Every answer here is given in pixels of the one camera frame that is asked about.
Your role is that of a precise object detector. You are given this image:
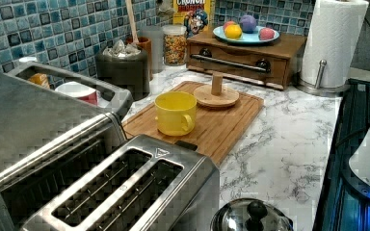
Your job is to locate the dark grey canister with tea bags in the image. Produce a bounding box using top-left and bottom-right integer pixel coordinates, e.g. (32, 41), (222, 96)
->
(95, 40), (150, 101)

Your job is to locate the frosted plastic cup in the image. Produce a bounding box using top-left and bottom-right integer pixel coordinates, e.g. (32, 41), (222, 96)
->
(140, 25), (163, 74)

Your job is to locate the red and white cup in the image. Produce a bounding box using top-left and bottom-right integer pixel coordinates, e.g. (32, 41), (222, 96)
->
(55, 81), (97, 105)

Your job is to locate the yellow plastic mug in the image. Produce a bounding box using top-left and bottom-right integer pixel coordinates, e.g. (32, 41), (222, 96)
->
(154, 91), (197, 137)

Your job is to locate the bamboo cutting board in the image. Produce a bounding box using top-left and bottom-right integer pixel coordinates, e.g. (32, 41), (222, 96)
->
(122, 92), (264, 165)

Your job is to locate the round wooden lid with knob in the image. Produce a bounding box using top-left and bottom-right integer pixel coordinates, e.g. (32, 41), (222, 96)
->
(193, 72), (239, 108)

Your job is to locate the grey metal tray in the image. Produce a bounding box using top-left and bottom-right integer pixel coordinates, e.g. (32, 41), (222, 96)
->
(8, 62), (134, 120)

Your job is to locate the glass jar of colourful cereal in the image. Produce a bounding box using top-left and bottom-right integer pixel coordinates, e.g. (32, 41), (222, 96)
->
(162, 25), (186, 65)

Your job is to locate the brown utensil holder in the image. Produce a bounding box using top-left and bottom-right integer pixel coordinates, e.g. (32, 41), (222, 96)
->
(136, 37), (152, 81)

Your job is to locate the yellow toy ball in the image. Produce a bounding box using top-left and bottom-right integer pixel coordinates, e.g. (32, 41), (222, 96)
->
(225, 24), (243, 39)

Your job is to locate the light blue plate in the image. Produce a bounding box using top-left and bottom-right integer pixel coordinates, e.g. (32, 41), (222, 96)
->
(213, 26), (279, 45)

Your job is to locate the cereal box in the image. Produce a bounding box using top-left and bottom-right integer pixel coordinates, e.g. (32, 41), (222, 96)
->
(172, 0), (212, 38)

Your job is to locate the wooden drawer box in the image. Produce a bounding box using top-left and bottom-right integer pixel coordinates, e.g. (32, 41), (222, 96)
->
(186, 31), (306, 90)

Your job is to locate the purple toy ball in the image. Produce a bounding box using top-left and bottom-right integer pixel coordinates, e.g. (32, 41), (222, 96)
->
(239, 14), (257, 34)

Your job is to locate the pink toy ball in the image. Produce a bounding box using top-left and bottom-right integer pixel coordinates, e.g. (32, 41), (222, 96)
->
(259, 28), (275, 40)

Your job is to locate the steel pot lid with black knob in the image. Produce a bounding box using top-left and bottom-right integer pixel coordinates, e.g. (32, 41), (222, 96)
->
(210, 198), (293, 231)

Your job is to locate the wooden spoon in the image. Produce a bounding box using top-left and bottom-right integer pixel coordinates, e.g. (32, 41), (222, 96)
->
(125, 0), (139, 43)

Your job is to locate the metal paper towel holder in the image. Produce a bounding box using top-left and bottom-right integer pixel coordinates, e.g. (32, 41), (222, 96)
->
(295, 60), (350, 97)

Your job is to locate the orange object in tray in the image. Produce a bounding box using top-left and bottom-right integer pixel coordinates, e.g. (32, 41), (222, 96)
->
(29, 73), (50, 89)

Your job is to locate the stainless steel toaster oven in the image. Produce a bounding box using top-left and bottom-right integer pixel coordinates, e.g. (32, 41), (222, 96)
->
(0, 72), (125, 231)

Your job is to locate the paper towel roll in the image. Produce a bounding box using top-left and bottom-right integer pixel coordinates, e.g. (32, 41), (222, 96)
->
(301, 0), (369, 88)

